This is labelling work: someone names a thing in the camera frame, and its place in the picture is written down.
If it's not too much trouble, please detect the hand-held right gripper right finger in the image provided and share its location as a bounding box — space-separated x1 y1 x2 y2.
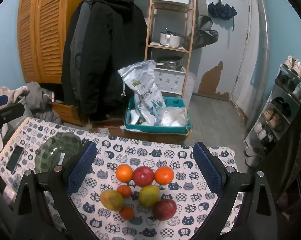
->
193 142 275 240

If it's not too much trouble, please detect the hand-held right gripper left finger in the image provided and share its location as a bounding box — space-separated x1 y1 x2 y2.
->
10 141 98 240

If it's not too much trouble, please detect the green glass bowl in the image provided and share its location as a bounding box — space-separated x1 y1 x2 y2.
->
35 132 83 174

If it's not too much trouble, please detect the large orange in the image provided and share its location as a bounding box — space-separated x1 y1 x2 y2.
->
154 166 175 185
115 164 133 182

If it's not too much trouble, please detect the yellow green mango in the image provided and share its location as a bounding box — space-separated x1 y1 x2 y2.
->
100 190 124 212

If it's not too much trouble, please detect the small orange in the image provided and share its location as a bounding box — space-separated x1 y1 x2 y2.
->
119 206 135 221
117 184 132 198

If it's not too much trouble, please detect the red apple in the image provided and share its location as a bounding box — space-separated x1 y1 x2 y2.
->
132 166 155 187
152 199 177 221

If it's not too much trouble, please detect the yellow-green pear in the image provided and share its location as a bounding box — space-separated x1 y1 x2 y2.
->
138 185 161 207

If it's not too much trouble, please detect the beige fleece garment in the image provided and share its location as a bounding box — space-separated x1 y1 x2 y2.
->
0 85 29 153

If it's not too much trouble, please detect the black smartphone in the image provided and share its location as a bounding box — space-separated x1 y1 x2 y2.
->
6 146 24 171

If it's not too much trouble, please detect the teal cardboard box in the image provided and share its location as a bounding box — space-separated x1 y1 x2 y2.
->
120 96 193 143

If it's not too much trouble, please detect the clear plastic bag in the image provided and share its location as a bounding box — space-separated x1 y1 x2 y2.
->
154 107 188 127

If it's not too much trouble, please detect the white packet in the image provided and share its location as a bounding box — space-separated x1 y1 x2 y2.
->
129 110 141 125

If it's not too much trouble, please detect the shoe rack with shoes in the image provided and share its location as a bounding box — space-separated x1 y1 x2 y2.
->
244 55 301 167

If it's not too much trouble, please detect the wooden louvered wardrobe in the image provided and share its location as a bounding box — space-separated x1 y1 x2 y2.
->
17 0 91 84

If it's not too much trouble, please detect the dark cloth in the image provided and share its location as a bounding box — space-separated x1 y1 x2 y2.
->
266 90 301 240

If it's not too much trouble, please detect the white patterned storage box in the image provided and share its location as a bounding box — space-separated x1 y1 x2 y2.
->
154 66 187 97

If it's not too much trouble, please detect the black grey jacket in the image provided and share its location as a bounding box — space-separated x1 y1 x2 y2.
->
61 0 96 105

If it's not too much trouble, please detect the white printed rice bag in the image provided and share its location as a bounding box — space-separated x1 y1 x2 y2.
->
117 60 165 125

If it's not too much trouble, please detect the white door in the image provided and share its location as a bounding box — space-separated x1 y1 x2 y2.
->
229 0 253 110

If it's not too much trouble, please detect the steel pot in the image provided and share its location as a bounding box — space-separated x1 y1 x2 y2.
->
157 56 183 69

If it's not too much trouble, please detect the black hooded coat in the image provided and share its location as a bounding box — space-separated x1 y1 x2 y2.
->
80 0 148 122

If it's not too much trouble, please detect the wooden shelf rack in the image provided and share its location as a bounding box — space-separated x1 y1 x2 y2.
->
144 0 197 100

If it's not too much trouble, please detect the silver vertical pipe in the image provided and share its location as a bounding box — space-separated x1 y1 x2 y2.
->
246 0 270 130

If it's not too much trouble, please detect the white cooking pot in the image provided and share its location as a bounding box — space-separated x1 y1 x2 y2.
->
159 31 188 48

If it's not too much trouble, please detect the dark blue folded umbrella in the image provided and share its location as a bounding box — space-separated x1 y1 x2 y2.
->
208 1 238 32

